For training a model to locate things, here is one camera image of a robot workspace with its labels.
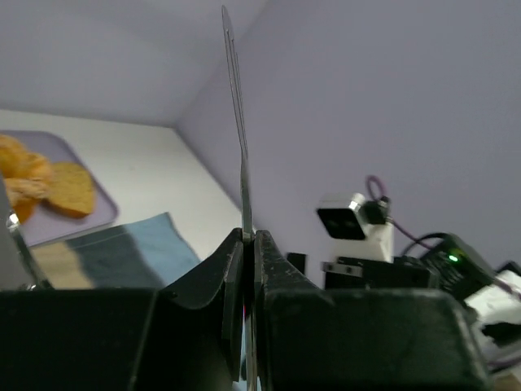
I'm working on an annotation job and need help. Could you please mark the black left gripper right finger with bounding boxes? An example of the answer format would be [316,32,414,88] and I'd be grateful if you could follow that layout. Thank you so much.
[254,230,493,390]

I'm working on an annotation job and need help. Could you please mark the round orange bundt cake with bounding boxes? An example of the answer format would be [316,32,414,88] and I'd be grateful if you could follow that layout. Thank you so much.
[1,134,54,223]

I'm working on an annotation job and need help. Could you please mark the lavender plastic tray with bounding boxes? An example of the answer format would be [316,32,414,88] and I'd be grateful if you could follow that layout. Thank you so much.
[1,130,119,246]

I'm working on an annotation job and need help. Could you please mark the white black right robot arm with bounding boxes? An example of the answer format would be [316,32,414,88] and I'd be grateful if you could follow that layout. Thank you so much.
[321,232,520,372]

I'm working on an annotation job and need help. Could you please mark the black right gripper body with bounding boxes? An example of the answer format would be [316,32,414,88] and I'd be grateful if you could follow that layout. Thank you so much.
[321,257,439,290]

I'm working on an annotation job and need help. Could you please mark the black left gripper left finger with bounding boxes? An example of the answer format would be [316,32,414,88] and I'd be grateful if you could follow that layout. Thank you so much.
[1,229,244,390]

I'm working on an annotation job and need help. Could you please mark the silver metal tongs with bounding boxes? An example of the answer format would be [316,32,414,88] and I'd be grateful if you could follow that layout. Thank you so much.
[0,4,260,391]

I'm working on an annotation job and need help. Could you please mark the striped cloth placemat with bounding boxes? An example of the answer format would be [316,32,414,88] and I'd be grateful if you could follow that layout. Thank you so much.
[32,213,200,289]

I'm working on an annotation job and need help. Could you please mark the yellow bread slice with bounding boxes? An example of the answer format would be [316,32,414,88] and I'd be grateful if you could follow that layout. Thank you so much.
[45,161,96,219]

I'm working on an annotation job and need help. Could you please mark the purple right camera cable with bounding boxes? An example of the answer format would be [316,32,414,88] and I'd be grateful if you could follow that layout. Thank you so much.
[366,175,521,367]

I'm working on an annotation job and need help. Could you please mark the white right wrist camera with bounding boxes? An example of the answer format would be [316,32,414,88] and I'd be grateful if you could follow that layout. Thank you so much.
[317,193,394,263]

